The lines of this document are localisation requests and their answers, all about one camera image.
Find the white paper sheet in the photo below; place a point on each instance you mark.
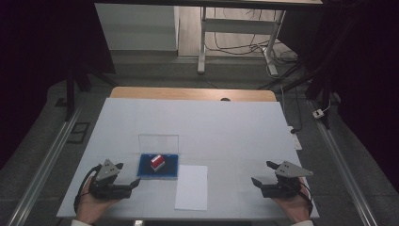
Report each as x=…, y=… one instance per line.
x=192, y=188

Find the small white adapter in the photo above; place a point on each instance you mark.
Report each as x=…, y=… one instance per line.
x=318, y=113

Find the black stand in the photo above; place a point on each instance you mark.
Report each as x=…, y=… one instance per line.
x=323, y=94
x=70, y=94

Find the metal floor rail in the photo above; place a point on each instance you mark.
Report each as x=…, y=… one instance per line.
x=44, y=166
x=343, y=166

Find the white cabinet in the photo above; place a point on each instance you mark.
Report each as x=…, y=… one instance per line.
x=138, y=28

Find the red and white stamp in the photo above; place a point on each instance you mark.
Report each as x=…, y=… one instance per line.
x=157, y=162

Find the black floor socket frame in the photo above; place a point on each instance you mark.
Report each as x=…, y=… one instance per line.
x=71, y=133

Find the person's left hand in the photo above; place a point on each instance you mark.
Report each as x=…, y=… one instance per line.
x=91, y=207

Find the white desk frame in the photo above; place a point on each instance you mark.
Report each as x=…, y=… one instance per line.
x=238, y=25

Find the person's right hand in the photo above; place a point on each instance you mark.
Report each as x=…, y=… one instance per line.
x=296, y=208

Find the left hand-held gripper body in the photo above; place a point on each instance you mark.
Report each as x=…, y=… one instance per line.
x=108, y=188

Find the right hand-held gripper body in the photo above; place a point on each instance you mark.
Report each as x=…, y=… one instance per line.
x=284, y=186

